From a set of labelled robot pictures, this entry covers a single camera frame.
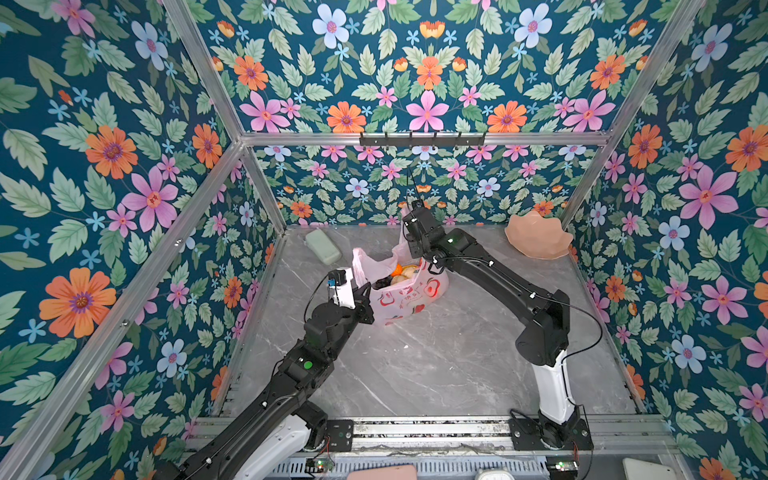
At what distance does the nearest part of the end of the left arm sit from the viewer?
650 millimetres

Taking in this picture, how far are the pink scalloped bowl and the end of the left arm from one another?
2.14 ft

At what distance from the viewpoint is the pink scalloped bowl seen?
110 cm
